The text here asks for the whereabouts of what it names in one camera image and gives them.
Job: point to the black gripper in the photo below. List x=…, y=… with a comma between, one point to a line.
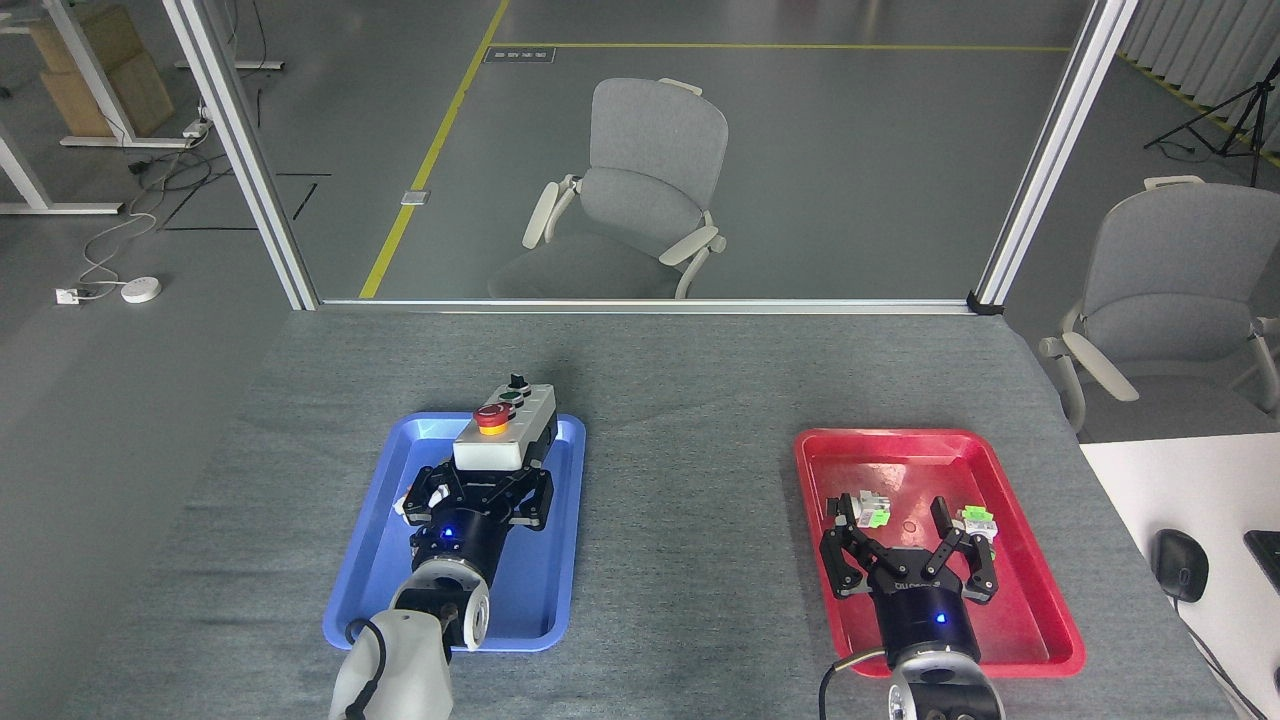
x=470, y=535
x=920, y=605

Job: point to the white control box with buttons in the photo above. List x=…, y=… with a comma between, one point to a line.
x=520, y=435

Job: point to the brown cardboard box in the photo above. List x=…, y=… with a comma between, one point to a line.
x=140, y=95
x=110, y=35

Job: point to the blue plastic tray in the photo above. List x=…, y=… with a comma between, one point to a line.
x=545, y=560

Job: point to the red plastic tray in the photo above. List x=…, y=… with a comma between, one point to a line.
x=900, y=460

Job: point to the black computer mouse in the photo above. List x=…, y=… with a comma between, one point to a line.
x=1178, y=565

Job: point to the white side table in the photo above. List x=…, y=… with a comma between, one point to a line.
x=1200, y=480

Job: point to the grey metal floor plate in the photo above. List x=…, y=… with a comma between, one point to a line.
x=415, y=197

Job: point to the black keyboard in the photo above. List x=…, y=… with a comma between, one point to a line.
x=1268, y=555

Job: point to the grey office chair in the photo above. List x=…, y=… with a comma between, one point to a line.
x=1180, y=260
x=650, y=140

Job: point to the white round floor disc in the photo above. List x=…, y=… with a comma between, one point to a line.
x=141, y=290

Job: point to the dark floor label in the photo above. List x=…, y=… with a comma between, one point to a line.
x=520, y=55

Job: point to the white floor socket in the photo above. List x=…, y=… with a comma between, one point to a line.
x=68, y=296

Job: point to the white power strip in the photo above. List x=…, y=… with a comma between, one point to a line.
x=196, y=127

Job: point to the black tripod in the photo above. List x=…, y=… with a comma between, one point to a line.
x=1253, y=110

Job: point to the white pleated curtain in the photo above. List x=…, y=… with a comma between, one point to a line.
x=1200, y=50

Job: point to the black selector switch green block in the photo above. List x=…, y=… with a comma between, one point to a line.
x=872, y=508

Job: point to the green push button switch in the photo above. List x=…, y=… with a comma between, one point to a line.
x=977, y=520

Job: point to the silver aluminium rail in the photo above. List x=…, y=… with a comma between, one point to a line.
x=650, y=305

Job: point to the black corner bracket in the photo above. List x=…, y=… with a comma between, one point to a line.
x=985, y=303

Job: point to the silver aluminium post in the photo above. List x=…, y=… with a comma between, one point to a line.
x=240, y=150
x=1050, y=150

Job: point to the white desk leg frame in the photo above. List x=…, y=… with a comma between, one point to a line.
x=40, y=207
x=95, y=80

